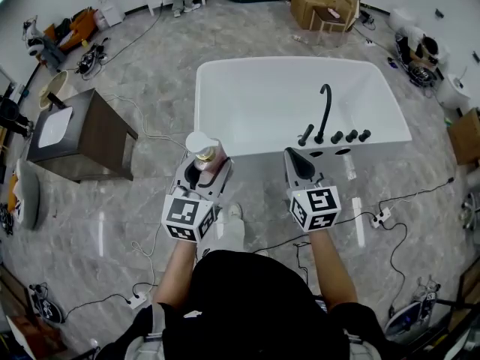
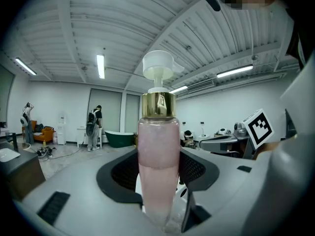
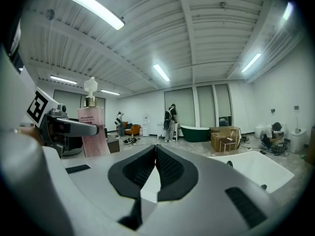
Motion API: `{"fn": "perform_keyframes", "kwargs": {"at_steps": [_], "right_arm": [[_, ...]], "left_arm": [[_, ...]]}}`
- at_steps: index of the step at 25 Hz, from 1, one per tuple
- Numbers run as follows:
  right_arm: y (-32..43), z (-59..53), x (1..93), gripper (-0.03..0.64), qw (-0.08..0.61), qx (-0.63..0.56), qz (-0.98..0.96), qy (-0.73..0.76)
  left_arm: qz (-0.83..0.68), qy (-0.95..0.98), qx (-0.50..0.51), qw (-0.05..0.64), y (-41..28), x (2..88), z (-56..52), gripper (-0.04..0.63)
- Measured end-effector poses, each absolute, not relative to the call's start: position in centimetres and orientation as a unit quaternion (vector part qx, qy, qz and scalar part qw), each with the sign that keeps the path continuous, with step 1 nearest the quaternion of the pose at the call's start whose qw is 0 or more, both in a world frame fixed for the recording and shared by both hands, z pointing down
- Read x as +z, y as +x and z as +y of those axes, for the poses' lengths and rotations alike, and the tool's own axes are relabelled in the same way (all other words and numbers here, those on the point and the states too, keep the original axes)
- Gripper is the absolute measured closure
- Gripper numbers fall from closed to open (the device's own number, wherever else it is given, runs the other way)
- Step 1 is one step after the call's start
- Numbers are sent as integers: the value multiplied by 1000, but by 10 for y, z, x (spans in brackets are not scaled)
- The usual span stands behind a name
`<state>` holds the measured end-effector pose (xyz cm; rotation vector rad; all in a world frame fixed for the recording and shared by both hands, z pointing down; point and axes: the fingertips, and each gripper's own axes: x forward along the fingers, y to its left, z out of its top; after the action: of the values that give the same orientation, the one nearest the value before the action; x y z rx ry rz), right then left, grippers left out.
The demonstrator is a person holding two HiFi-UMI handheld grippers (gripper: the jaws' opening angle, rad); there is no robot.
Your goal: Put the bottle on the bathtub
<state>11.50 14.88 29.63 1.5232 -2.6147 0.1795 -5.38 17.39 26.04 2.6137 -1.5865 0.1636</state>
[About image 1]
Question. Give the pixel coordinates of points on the black curved faucet spout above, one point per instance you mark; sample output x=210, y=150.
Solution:
x=324, y=111

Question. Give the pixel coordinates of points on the white power strip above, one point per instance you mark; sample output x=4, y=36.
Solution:
x=380, y=218
x=137, y=299

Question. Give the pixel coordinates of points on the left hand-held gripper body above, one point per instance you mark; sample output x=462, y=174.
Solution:
x=185, y=216

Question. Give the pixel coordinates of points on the white vanity sink basin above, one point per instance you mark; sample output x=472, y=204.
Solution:
x=55, y=128

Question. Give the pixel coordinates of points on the brown cardboard box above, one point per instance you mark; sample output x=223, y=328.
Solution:
x=467, y=137

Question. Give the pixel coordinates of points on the orange bag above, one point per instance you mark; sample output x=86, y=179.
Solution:
x=77, y=28

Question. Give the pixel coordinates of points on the white drawer cabinet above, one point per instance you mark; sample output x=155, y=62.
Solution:
x=109, y=2

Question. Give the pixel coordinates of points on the person's right forearm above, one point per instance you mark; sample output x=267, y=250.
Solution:
x=332, y=272

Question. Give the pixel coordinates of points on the large open cardboard box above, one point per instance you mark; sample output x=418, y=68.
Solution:
x=322, y=4

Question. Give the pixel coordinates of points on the person's black shirt torso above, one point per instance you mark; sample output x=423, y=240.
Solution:
x=255, y=306

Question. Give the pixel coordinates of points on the person's leg and white shoe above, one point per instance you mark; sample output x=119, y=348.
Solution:
x=232, y=227

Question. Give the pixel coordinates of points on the dark wooden vanity cabinet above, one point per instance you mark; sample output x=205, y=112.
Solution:
x=101, y=137

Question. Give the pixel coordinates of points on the white bathtub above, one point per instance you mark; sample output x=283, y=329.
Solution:
x=270, y=99

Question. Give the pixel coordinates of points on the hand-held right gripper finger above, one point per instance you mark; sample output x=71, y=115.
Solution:
x=308, y=168
x=293, y=163

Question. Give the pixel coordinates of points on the round beige basin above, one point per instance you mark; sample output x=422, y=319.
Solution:
x=54, y=88

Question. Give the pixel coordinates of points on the pink bottle with white pump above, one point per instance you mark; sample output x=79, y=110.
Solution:
x=208, y=152

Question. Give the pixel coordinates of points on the black faucet knob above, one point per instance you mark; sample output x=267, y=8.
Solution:
x=364, y=135
x=351, y=136
x=337, y=137

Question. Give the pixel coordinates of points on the person's left forearm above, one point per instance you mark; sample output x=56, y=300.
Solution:
x=176, y=272

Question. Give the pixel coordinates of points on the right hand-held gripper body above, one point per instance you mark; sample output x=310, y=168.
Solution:
x=317, y=208

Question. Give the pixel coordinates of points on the black vanity tap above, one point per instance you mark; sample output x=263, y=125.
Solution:
x=56, y=100

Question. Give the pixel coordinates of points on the clear plastic bottle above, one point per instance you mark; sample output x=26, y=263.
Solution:
x=300, y=38

